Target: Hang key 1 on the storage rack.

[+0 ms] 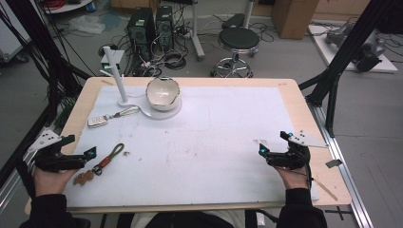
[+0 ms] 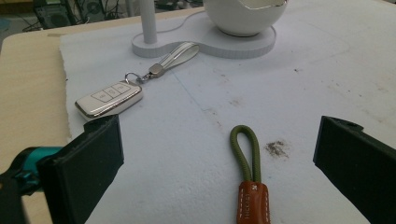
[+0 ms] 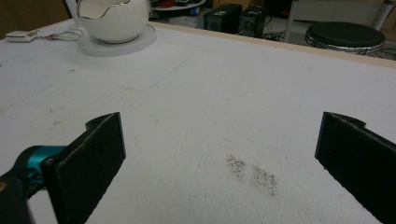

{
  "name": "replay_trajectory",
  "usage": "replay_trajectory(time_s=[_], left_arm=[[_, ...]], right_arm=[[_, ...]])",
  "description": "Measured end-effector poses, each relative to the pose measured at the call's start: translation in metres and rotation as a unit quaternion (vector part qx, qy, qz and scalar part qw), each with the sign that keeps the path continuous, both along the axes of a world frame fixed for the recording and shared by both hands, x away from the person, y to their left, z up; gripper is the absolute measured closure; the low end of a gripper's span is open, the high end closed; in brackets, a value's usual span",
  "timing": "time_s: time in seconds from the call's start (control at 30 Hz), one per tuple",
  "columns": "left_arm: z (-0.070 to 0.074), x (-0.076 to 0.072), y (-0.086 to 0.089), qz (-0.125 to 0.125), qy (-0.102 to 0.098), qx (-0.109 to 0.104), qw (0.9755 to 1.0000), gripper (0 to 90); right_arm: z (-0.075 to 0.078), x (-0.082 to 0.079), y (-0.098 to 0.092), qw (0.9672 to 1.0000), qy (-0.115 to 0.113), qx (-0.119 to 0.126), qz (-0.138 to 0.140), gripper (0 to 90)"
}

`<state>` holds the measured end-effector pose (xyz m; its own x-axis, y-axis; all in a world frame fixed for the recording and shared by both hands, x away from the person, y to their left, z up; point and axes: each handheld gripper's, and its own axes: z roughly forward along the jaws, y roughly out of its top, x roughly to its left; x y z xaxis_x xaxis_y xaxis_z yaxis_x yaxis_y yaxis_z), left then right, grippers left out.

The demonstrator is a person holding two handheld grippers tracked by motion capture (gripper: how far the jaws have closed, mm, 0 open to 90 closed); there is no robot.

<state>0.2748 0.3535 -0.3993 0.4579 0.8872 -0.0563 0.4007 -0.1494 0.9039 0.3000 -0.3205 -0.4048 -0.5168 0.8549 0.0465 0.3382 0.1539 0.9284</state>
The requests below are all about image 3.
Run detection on black speaker box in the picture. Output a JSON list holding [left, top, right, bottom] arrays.
[[238, 6, 267, 39]]

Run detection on white power adapter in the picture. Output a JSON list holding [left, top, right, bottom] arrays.
[[4, 30, 37, 43]]

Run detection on white round shelf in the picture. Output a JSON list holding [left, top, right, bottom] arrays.
[[150, 0, 207, 12]]

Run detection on white ceramic bowl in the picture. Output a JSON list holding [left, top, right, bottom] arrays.
[[64, 0, 151, 44]]

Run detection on white plate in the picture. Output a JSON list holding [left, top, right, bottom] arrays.
[[77, 23, 158, 58]]

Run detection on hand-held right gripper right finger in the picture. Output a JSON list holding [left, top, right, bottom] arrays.
[[314, 111, 396, 224]]

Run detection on black box device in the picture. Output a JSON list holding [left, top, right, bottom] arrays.
[[204, 3, 243, 35]]

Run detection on black round stool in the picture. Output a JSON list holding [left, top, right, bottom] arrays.
[[304, 21, 387, 56]]

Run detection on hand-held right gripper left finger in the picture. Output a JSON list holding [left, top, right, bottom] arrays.
[[41, 111, 127, 224]]

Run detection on white cable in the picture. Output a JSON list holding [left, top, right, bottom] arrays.
[[33, 26, 86, 42]]

